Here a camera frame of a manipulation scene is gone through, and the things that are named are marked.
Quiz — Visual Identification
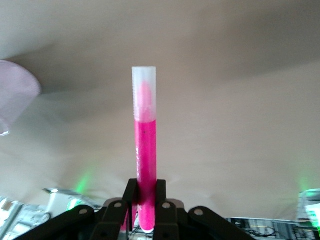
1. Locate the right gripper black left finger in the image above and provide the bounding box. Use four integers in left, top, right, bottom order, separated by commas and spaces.
14, 178, 139, 240

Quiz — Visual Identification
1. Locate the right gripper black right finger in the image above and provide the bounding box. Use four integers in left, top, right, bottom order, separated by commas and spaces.
153, 179, 253, 240

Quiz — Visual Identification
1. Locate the pink highlighter pen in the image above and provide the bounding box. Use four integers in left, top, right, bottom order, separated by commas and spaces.
131, 65, 158, 234

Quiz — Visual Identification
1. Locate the pink pen holder cup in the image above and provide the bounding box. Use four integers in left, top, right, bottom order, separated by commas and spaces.
0, 60, 42, 137

